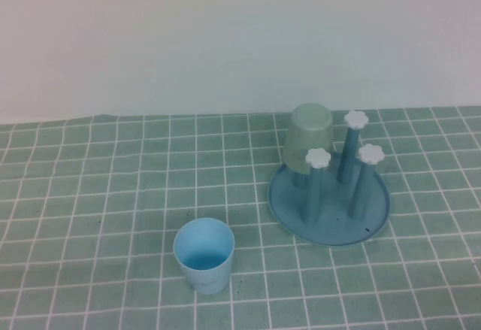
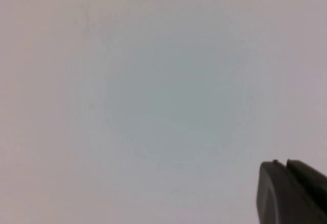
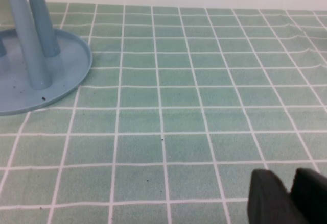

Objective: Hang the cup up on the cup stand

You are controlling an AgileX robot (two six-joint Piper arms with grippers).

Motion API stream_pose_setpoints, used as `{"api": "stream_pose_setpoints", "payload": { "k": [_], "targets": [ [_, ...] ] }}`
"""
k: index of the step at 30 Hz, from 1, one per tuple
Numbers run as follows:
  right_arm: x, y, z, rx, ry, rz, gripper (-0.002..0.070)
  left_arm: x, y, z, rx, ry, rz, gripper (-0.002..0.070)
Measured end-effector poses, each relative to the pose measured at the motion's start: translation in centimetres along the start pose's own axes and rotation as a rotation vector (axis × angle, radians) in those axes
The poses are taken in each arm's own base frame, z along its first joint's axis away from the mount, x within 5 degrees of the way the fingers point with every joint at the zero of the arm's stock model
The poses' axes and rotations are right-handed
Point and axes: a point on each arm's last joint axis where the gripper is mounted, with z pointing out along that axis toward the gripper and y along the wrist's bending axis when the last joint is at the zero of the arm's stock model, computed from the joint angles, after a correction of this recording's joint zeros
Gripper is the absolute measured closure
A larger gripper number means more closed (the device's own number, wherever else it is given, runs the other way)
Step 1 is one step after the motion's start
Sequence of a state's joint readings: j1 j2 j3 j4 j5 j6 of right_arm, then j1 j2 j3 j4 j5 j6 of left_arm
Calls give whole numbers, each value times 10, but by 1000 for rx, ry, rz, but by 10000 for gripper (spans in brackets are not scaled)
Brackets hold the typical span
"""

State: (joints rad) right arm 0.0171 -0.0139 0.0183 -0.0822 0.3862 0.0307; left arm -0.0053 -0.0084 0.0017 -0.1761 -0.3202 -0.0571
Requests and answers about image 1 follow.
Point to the light blue plastic cup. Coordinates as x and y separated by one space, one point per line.
206 277

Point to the translucent green plastic cup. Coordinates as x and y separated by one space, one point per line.
306 134

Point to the blue cup stand white caps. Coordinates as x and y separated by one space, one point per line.
330 228

